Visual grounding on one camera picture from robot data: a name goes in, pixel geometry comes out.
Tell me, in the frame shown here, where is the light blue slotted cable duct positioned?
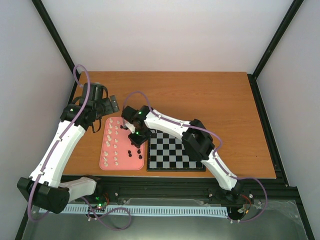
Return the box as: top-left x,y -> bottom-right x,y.
59,202 -> 230,219

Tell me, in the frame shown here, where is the black white chessboard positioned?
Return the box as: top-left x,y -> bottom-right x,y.
147,129 -> 206,172

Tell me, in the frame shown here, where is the pink plastic tray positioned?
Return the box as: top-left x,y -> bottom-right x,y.
99,117 -> 145,171

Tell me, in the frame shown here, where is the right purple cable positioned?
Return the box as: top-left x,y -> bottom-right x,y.
123,91 -> 269,224

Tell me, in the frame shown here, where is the black aluminium frame rail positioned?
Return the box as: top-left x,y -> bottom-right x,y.
32,174 -> 300,201

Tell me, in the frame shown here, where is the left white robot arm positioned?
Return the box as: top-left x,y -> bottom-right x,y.
17,83 -> 119,214

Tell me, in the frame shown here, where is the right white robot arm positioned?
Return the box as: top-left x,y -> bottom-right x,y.
121,105 -> 242,204

